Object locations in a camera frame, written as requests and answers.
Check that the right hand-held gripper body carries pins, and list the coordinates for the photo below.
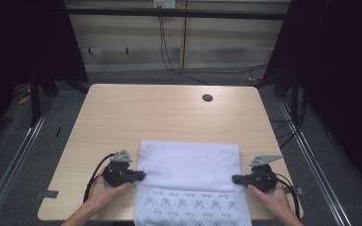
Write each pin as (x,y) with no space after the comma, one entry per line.
(264,179)

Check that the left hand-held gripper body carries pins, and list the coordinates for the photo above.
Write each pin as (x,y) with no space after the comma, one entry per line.
(118,174)

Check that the white printed towel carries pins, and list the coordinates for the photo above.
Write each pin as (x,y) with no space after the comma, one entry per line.
(188,169)

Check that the person's left hand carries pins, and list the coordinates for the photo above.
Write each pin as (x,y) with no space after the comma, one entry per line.
(105,194)

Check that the person's right hand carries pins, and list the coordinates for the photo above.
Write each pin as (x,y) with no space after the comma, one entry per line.
(271,202)

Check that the small black floor strip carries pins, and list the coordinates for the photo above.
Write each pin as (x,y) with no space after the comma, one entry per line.
(58,132)

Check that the black metal stand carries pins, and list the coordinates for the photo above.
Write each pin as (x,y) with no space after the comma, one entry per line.
(293,100)
(35,100)

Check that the dark round table grommet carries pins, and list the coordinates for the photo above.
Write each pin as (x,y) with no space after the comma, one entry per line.
(207,97)

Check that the yellow object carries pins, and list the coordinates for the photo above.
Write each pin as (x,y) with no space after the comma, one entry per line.
(24,100)

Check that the black curtain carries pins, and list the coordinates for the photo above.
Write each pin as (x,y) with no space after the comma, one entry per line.
(19,40)
(342,78)

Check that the black horizontal bar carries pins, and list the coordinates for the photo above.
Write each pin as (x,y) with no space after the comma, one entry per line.
(176,13)

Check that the aluminium floor rail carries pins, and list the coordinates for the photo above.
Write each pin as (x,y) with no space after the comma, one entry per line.
(314,169)
(15,157)

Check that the white wall socket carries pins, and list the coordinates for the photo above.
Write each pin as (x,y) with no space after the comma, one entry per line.
(165,3)

